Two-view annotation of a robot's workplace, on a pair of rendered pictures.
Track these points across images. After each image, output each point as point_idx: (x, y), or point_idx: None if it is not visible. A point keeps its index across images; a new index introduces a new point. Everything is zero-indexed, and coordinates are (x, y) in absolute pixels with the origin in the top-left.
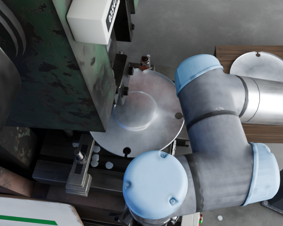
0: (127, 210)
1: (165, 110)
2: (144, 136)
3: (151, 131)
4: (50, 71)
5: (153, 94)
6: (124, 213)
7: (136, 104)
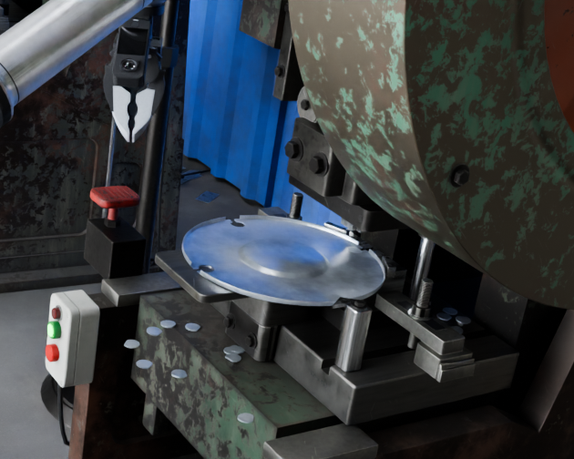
0: (159, 40)
1: (237, 269)
2: (231, 239)
3: (229, 245)
4: None
5: (280, 280)
6: (160, 39)
7: (290, 260)
